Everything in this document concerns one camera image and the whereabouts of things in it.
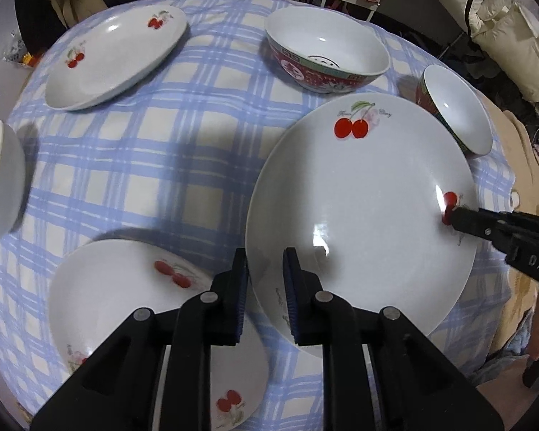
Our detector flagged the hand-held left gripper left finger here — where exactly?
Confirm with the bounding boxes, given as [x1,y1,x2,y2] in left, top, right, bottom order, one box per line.
[29,248,251,431]

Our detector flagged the dark hanging garment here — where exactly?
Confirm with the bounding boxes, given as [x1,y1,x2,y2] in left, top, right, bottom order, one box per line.
[13,0,70,55]

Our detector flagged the small red patterned bowl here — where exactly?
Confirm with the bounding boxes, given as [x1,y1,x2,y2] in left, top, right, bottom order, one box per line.
[414,65,494,158]

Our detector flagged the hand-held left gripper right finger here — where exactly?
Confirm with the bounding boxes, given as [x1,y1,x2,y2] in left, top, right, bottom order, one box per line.
[281,247,505,431]

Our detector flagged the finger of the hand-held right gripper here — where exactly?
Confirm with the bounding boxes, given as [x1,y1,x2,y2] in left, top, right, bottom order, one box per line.
[450,205,513,252]

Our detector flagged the large red patterned bowl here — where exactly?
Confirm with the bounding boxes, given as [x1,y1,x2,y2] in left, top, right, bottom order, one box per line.
[264,6,391,95]

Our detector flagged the blue checked tablecloth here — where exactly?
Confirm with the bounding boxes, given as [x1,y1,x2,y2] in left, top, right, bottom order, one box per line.
[0,0,517,431]

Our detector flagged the cream cushion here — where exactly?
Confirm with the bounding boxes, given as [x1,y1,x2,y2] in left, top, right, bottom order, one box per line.
[424,0,539,105]

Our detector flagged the plain white bowl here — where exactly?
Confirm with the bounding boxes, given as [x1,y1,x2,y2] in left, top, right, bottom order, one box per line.
[0,119,28,243]

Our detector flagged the snack bags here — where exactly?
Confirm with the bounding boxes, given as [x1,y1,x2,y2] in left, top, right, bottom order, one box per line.
[1,31,45,69]

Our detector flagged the beige blanket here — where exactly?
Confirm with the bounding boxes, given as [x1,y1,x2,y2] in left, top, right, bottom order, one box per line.
[474,94,539,369]

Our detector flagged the large white cherry print plate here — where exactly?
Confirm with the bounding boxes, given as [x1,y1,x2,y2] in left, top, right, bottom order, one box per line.
[245,96,479,360]

